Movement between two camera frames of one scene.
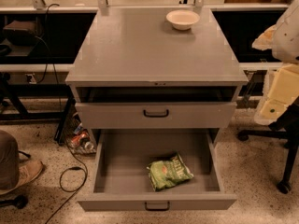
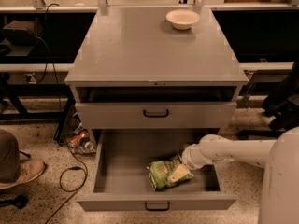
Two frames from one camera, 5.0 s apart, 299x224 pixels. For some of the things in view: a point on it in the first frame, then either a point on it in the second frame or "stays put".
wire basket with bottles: (77, 139) stays put
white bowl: (182, 20) stays put
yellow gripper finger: (270, 110) → (210, 148)
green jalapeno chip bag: (166, 174) stays put
